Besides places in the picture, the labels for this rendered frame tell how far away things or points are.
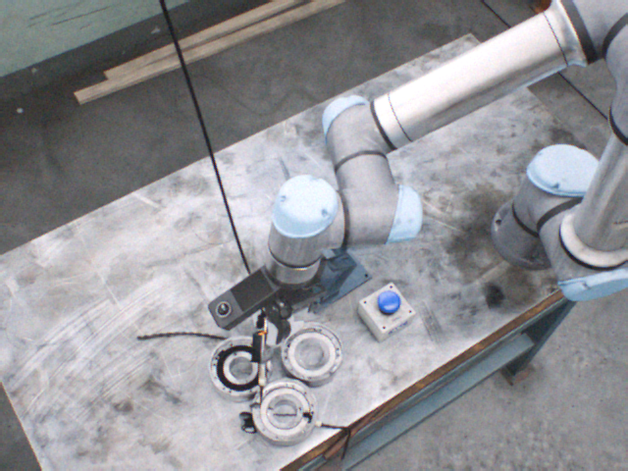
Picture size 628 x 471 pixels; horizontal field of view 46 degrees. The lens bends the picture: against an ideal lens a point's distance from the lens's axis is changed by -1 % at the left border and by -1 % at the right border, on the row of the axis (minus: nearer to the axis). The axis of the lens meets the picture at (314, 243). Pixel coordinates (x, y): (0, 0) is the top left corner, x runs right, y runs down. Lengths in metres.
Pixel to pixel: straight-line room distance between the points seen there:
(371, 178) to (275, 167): 0.54
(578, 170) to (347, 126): 0.44
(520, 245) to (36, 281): 0.87
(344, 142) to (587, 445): 1.43
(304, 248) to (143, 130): 1.73
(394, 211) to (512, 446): 1.30
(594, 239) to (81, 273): 0.87
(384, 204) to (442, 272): 0.46
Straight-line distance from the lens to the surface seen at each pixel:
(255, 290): 1.04
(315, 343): 1.27
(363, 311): 1.29
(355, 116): 1.02
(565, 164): 1.29
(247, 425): 1.24
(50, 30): 2.68
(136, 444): 1.26
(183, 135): 2.57
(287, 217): 0.89
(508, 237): 1.40
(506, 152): 1.58
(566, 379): 2.27
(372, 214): 0.94
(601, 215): 1.11
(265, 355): 1.19
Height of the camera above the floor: 1.99
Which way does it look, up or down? 59 degrees down
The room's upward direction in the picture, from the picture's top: 5 degrees clockwise
